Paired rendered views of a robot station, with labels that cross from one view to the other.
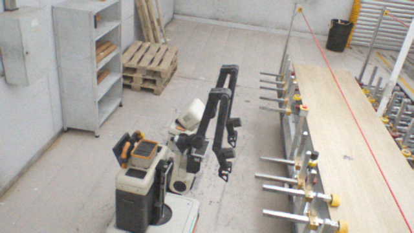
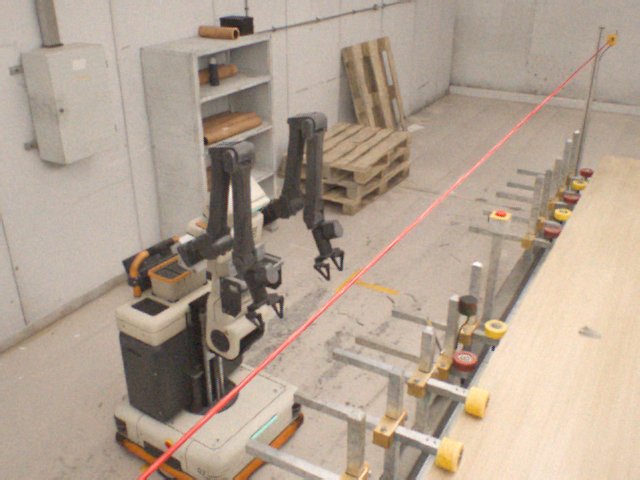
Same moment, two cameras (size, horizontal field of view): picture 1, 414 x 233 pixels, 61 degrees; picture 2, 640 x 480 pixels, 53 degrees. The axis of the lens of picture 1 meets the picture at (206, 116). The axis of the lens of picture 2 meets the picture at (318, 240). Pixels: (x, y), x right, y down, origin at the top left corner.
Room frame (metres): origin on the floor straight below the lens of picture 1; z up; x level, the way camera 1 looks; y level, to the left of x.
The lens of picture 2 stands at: (0.27, -1.18, 2.23)
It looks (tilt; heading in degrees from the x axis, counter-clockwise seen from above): 26 degrees down; 26
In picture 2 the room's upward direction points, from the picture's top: straight up
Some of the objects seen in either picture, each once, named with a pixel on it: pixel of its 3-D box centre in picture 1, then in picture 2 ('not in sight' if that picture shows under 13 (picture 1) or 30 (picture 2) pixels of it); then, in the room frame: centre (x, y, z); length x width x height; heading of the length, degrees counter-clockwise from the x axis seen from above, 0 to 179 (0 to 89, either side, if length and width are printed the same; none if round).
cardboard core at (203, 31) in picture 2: not in sight; (218, 32); (4.23, 1.50, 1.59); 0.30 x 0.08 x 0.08; 86
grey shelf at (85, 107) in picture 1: (92, 64); (217, 148); (4.12, 1.50, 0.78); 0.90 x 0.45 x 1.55; 176
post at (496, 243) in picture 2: (296, 136); (492, 280); (2.70, -0.81, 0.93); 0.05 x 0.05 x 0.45; 86
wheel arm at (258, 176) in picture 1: (283, 180); (410, 355); (2.16, -0.64, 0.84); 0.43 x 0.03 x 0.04; 86
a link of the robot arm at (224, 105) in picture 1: (221, 122); (242, 209); (1.94, -0.10, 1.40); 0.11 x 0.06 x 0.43; 172
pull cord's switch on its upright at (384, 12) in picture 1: (371, 49); not in sight; (4.67, -2.06, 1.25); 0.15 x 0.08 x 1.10; 176
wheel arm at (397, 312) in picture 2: (286, 162); (444, 326); (2.41, -0.70, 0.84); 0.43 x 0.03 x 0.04; 86
